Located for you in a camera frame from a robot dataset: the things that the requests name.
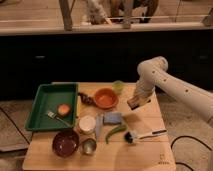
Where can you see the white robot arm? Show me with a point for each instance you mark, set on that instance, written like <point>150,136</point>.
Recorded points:
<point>153,73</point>

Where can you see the orange fruit half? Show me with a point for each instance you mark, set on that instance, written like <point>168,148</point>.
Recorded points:
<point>63,109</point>

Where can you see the dark block eraser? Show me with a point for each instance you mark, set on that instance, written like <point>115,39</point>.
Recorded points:
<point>135,104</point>

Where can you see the small metal cup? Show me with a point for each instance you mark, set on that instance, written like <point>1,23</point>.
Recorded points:
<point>89,146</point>

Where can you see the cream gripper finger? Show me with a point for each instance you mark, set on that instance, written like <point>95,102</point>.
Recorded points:
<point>147,99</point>

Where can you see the black dish brush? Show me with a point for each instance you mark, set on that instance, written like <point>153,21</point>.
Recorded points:
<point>132,136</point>

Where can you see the silver fork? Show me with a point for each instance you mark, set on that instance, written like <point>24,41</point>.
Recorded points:
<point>55,116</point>

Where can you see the grey knife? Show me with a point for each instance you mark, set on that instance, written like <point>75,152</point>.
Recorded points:
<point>99,124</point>

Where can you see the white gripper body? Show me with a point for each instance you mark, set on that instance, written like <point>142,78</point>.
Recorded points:
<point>143,89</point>

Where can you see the blue sponge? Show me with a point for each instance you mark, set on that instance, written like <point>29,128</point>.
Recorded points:
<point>112,118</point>

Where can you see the green plastic tray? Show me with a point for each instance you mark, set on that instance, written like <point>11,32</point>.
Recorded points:
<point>48,98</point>

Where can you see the orange bowl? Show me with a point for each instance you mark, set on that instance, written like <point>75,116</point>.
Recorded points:
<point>105,98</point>

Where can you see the green chili pepper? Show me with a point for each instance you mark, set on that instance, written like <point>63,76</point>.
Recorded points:
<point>115,130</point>

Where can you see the brown twisted toy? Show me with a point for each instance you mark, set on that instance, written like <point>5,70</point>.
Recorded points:
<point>85,99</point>

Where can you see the green plastic cup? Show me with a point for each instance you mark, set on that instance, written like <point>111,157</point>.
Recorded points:
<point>118,86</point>

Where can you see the white paper cup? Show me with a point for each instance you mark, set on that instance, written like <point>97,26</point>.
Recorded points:
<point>87,124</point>

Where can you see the dark purple bowl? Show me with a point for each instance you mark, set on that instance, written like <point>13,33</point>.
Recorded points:
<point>65,143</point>

